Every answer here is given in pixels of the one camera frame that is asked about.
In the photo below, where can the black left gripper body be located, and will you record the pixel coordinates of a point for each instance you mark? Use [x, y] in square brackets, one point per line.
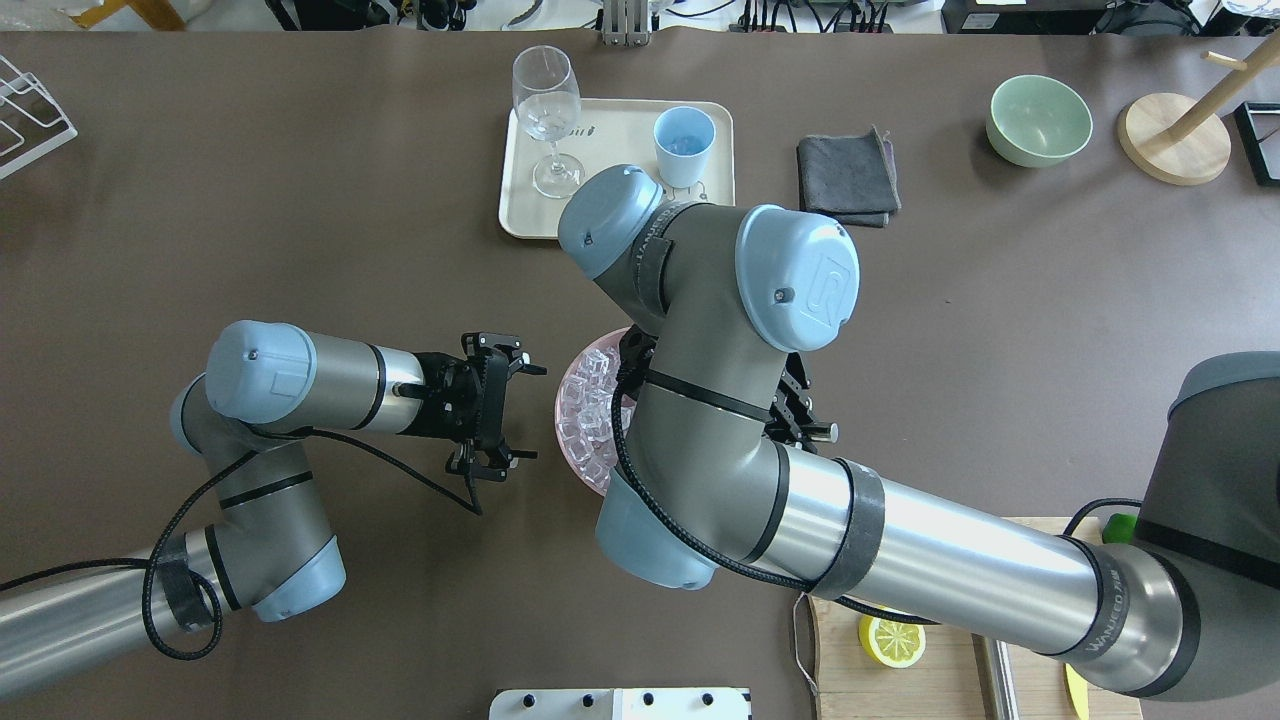
[432, 400]

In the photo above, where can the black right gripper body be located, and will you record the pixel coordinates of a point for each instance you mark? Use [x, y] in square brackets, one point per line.
[797, 408]

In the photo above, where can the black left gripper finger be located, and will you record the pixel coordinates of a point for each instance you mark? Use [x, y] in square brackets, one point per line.
[496, 355]
[474, 462]

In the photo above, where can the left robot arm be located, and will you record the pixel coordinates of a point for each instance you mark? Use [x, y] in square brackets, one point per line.
[256, 535]

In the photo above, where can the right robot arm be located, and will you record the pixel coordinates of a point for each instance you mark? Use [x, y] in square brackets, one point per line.
[1042, 405]

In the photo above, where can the pink bowl of ice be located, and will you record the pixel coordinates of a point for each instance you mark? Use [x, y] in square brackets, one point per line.
[582, 411]

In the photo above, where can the light blue cup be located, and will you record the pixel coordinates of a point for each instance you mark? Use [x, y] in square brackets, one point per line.
[683, 137]

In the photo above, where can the white cup rack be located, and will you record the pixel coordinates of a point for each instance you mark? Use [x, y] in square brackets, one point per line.
[32, 121]

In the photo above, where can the cream serving tray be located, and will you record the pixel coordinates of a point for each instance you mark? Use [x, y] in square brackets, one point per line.
[611, 132]

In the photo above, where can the half lemon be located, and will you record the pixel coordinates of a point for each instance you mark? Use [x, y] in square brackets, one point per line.
[890, 643]

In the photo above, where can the grey folded cloth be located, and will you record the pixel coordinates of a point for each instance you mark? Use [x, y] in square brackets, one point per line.
[852, 179]

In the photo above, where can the clear wine glass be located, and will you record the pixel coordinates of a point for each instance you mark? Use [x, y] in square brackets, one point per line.
[547, 103]

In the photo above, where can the wooden cutting board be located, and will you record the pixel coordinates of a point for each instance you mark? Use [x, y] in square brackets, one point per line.
[945, 684]

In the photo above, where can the metal muddler black tip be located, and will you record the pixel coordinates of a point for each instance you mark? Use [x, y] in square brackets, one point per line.
[995, 669]

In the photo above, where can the green lime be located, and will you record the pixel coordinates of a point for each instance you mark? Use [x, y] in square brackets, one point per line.
[1119, 528]

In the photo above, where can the green bowl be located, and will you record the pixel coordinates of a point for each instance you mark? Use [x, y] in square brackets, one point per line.
[1037, 121]

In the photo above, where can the yellow plastic knife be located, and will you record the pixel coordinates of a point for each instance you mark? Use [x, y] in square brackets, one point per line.
[1078, 692]

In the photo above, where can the wooden glass stand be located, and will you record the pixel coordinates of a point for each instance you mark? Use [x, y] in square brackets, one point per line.
[1181, 140]

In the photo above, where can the black framed glass tray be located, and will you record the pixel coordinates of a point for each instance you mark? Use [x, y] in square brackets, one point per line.
[1257, 127]

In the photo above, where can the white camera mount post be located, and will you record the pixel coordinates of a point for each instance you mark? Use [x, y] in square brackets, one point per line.
[623, 703]

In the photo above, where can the aluminium frame post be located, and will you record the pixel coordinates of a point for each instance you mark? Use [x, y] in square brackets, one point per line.
[625, 23]

